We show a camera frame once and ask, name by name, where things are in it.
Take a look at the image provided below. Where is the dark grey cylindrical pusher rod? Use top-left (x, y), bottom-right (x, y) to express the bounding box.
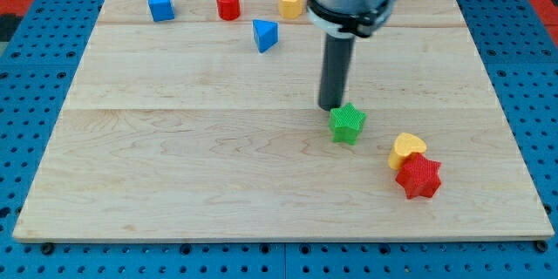
top-left (318, 34), bottom-right (355, 111)

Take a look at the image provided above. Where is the green star block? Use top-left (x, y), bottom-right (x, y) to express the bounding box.
top-left (329, 103), bottom-right (366, 145)

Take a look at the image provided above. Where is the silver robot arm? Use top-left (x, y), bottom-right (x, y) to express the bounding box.
top-left (306, 0), bottom-right (398, 111)

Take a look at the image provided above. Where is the yellow heart block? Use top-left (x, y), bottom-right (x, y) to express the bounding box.
top-left (388, 133), bottom-right (427, 170)

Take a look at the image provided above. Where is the red star block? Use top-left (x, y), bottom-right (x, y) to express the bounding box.
top-left (396, 153), bottom-right (441, 199)

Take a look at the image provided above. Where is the yellow hexagon block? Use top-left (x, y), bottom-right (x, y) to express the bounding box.
top-left (278, 0), bottom-right (303, 19)

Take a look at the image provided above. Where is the blue triangle block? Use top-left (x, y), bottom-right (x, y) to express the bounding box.
top-left (252, 19), bottom-right (278, 53)

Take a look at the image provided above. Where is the red cylinder block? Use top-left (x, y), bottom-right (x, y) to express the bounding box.
top-left (216, 0), bottom-right (241, 21)

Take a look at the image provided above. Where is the light wooden board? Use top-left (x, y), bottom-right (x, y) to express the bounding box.
top-left (13, 0), bottom-right (554, 243)

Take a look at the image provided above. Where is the blue cube block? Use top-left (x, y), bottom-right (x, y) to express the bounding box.
top-left (147, 0), bottom-right (174, 22)

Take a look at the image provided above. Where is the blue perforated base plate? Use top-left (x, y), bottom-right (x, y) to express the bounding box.
top-left (1, 0), bottom-right (557, 278)

